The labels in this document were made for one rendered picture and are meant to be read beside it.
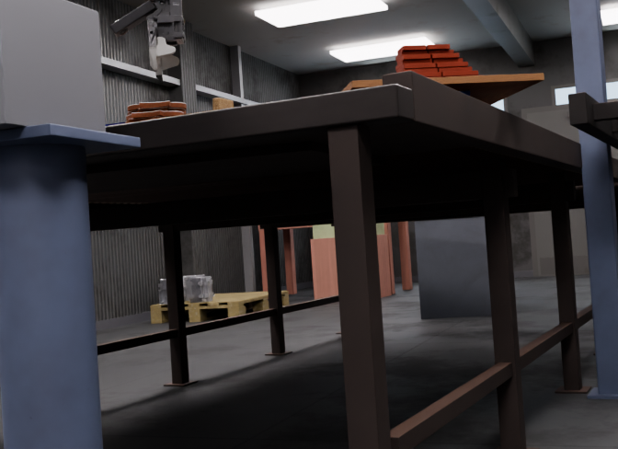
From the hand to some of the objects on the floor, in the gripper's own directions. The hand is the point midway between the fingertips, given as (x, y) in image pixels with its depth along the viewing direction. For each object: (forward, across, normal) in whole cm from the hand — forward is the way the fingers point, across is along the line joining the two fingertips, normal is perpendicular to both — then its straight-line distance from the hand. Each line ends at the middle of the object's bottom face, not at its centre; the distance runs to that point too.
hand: (155, 78), depth 205 cm
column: (+106, -45, +18) cm, 116 cm away
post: (+106, +113, -153) cm, 218 cm away
